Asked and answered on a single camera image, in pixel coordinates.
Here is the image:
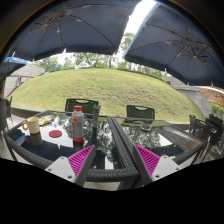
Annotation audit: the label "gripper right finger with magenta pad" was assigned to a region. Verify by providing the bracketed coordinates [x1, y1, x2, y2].
[133, 145, 180, 185]

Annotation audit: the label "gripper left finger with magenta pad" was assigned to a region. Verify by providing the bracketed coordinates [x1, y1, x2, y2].
[46, 145, 96, 186]

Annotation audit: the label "right glass-top wicker table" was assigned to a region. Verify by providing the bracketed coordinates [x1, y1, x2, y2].
[111, 116, 207, 186]

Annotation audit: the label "glass-top wicker table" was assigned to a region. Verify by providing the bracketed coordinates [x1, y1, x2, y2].
[111, 116, 207, 186]
[5, 111, 138, 183]

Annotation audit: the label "red round coaster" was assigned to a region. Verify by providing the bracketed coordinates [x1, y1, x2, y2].
[49, 130, 62, 138]

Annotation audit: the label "small glass ashtray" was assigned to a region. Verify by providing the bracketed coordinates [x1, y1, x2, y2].
[140, 122, 152, 131]

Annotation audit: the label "left glass-top wicker table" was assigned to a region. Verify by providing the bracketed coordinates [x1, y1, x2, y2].
[5, 111, 138, 183]

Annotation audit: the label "clear bottle with red cap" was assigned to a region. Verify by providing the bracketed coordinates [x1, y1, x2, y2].
[72, 106, 84, 142]

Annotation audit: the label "right dark green chair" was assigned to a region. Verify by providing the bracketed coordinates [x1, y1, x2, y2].
[126, 105, 155, 119]

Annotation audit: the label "dark green chair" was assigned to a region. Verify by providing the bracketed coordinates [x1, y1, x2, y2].
[126, 105, 155, 119]
[65, 98, 99, 114]

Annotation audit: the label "dark umbrella pole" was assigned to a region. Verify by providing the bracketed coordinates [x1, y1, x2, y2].
[92, 105, 101, 144]

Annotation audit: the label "left dark green chair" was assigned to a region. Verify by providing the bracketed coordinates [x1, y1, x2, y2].
[65, 98, 99, 114]

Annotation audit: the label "dark chairs at right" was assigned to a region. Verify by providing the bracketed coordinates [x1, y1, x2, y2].
[189, 115, 224, 151]

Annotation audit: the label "orange umbrella at right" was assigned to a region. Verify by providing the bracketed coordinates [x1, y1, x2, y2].
[197, 86, 224, 107]

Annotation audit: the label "right navy patio umbrella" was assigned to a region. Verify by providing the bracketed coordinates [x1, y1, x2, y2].
[124, 3, 224, 89]

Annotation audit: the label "navy patio umbrella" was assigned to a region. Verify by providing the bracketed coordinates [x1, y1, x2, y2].
[7, 0, 141, 61]
[124, 3, 224, 89]

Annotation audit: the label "left navy patio umbrella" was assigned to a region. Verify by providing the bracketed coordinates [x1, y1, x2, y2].
[7, 0, 141, 61]

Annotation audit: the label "cream mug with yellow handle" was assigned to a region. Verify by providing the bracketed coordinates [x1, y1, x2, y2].
[22, 117, 40, 134]

